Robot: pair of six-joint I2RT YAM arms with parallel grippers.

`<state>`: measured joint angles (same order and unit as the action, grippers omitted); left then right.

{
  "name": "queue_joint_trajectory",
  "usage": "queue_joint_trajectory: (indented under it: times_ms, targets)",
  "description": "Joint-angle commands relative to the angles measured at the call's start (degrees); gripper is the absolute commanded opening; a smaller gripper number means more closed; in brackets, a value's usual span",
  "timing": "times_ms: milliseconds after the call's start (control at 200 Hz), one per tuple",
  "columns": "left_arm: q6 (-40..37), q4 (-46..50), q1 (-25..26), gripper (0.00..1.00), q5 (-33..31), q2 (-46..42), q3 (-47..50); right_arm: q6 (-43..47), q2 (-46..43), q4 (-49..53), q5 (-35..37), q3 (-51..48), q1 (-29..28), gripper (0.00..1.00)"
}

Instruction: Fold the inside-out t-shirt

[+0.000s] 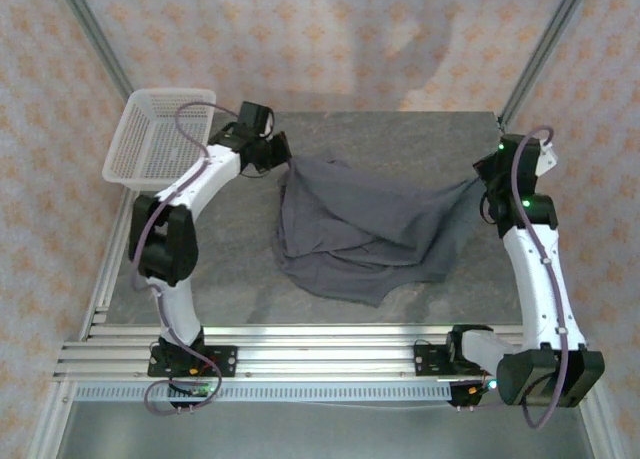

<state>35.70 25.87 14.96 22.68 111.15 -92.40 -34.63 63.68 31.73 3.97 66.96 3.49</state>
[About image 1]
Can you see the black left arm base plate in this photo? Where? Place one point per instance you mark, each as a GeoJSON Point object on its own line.
{"type": "Point", "coordinates": [222, 361]}

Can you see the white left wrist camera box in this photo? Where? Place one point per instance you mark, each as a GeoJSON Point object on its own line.
{"type": "Point", "coordinates": [270, 123]}

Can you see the aluminium frame post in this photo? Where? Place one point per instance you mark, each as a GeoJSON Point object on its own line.
{"type": "Point", "coordinates": [545, 44]}
{"type": "Point", "coordinates": [100, 44]}

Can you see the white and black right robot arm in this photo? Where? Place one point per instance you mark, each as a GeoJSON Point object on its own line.
{"type": "Point", "coordinates": [540, 279]}

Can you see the grey t-shirt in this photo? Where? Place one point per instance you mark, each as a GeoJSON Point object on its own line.
{"type": "Point", "coordinates": [360, 229]}

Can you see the black controller bracket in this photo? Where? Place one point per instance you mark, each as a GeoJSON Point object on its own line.
{"type": "Point", "coordinates": [462, 396]}
{"type": "Point", "coordinates": [187, 403]}

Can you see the aluminium mounting rail beam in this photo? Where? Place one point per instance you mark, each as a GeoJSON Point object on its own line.
{"type": "Point", "coordinates": [325, 354]}

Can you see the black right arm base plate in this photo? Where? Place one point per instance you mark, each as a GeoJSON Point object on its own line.
{"type": "Point", "coordinates": [430, 359]}

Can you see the silver camera mount bracket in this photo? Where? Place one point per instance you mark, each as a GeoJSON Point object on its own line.
{"type": "Point", "coordinates": [546, 159]}

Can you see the small green circuit board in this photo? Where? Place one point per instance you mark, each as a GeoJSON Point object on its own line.
{"type": "Point", "coordinates": [490, 385]}
{"type": "Point", "coordinates": [197, 390]}

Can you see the white perforated plastic basket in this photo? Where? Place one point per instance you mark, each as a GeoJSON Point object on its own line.
{"type": "Point", "coordinates": [145, 139]}

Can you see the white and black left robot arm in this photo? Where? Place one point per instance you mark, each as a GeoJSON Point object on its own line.
{"type": "Point", "coordinates": [200, 179]}

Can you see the aluminium frame leg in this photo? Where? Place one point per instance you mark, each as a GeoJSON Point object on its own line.
{"type": "Point", "coordinates": [47, 419]}
{"type": "Point", "coordinates": [607, 439]}

